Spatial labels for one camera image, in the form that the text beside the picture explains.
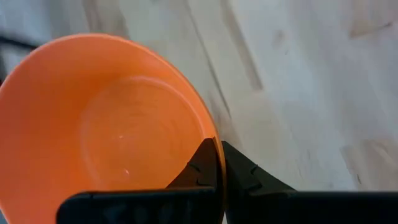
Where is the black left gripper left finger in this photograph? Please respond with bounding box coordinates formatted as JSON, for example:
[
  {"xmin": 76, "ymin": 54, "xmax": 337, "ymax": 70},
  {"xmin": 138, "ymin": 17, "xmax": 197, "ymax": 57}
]
[{"xmin": 56, "ymin": 138, "xmax": 218, "ymax": 224}]

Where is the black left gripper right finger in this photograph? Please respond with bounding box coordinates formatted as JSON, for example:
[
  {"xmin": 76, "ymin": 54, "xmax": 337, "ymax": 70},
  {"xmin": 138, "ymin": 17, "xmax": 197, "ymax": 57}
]
[{"xmin": 221, "ymin": 140, "xmax": 398, "ymax": 224}]

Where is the orange mini bowl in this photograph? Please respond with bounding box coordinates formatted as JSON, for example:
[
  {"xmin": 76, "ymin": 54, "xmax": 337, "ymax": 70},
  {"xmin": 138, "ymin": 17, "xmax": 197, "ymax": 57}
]
[{"xmin": 0, "ymin": 33, "xmax": 227, "ymax": 224}]

